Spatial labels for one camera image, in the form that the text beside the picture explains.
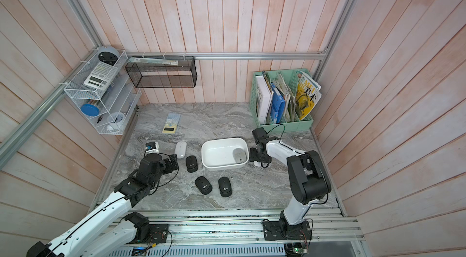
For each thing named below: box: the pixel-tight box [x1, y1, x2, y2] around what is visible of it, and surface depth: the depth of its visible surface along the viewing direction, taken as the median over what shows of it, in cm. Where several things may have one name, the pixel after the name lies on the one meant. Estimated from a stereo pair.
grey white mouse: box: [232, 147, 247, 164], surface depth 95 cm
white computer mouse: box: [174, 141, 187, 159], surface depth 100 cm
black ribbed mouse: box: [185, 155, 199, 173], surface depth 93 cm
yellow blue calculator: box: [162, 112, 181, 134], surface depth 113 cm
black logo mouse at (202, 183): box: [194, 175, 213, 196], surface depth 86 cm
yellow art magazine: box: [295, 69, 323, 121], surface depth 103 cm
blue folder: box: [270, 82, 286, 124], surface depth 98 cm
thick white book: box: [256, 75, 274, 125], surface depth 96 cm
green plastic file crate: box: [249, 68, 314, 132], surface depth 103 cm
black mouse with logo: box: [218, 176, 233, 198], surface depth 87 cm
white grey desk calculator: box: [83, 61, 119, 92], surface depth 79 cm
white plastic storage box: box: [200, 138, 250, 171], surface depth 100 cm
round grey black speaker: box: [97, 46, 120, 67], surface depth 83 cm
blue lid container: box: [80, 103, 101, 117], surface depth 78 cm
